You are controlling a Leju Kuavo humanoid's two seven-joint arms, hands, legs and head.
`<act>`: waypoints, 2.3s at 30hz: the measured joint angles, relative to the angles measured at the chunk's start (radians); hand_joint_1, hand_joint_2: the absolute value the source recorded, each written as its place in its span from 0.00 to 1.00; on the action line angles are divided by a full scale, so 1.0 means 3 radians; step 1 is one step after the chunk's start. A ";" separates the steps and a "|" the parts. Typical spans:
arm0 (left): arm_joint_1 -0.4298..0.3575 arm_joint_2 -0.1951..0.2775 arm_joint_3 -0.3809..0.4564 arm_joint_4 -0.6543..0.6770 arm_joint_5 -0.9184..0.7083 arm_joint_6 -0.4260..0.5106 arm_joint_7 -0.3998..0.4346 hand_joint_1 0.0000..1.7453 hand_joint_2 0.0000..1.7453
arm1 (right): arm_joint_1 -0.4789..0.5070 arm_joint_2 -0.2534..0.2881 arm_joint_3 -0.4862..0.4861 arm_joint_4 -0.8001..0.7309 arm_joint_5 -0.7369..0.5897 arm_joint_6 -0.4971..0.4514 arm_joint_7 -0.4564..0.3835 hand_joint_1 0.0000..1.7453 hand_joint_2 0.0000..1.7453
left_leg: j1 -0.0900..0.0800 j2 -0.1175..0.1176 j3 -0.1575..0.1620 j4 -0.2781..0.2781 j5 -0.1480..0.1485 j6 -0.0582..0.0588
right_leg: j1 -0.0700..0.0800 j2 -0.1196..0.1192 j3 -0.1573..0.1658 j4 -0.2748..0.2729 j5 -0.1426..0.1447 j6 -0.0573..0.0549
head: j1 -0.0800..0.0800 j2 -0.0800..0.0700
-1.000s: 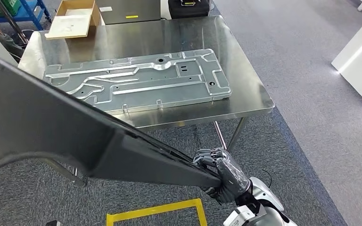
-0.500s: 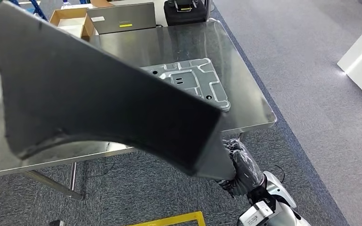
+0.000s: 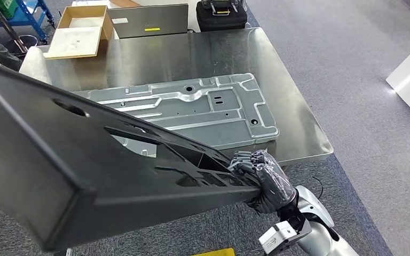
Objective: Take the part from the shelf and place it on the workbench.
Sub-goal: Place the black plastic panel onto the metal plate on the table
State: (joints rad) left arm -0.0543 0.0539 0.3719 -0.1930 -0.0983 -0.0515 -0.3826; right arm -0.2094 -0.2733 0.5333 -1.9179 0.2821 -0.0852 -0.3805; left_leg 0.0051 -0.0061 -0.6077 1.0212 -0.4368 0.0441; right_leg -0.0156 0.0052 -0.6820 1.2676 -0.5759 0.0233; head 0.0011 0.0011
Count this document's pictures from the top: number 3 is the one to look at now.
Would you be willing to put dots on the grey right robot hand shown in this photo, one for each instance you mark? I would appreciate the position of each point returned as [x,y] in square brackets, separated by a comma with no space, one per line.
[272,183]

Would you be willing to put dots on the black plastic plate panel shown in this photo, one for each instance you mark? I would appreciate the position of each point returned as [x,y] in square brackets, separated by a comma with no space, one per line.
[49,159]

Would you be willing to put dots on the person's forearm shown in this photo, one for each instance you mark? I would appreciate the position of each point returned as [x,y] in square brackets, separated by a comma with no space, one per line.
[1,56]

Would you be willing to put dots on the stainless steel workbench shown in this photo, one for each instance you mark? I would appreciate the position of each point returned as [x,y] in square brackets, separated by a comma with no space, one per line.
[191,56]

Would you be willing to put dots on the stamped grey metal panel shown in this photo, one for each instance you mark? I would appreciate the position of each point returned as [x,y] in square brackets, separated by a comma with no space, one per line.
[208,116]

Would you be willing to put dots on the black carry case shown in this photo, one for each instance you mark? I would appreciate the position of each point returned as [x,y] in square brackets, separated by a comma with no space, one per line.
[221,22]

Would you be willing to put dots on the grey flat case yellow label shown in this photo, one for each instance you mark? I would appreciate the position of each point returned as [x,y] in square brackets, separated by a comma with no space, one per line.
[148,17]

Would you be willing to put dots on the pale flat board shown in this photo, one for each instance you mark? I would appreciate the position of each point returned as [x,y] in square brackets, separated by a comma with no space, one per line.
[72,42]

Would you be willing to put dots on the open cardboard box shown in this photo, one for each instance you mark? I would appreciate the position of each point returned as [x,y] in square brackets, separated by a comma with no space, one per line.
[81,10]

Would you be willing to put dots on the white rounded pad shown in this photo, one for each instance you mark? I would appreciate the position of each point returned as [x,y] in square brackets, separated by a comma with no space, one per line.
[35,65]

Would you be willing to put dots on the blue metal trolley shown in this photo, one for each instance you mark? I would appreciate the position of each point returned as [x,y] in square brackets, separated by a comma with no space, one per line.
[14,20]

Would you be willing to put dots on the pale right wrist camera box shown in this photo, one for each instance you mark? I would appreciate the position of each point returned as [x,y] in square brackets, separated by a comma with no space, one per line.
[279,236]

